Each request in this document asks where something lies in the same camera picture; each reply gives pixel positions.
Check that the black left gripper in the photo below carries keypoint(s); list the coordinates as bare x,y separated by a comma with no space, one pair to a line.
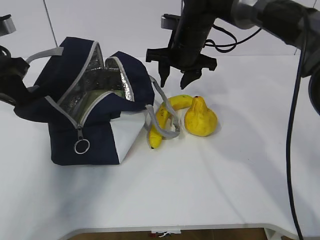
12,72

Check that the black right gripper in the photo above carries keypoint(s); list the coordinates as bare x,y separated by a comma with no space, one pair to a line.
185,45

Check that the yellow banana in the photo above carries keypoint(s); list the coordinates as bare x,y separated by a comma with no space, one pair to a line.
168,109

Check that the yellow pear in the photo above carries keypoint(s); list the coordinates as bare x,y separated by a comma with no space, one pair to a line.
199,120

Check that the green lid glass container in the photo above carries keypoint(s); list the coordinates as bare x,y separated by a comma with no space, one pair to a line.
92,95

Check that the navy blue lunch bag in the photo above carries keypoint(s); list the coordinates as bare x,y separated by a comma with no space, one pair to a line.
104,133

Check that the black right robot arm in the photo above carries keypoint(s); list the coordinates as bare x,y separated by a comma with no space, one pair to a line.
289,21

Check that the white tag under table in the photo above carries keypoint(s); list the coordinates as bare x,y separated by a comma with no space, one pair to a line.
164,233

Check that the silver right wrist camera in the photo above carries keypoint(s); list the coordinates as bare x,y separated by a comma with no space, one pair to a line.
169,21

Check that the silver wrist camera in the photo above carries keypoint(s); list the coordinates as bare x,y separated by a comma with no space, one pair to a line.
6,25
169,21

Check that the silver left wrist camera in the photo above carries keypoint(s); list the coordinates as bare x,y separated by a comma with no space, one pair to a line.
6,25

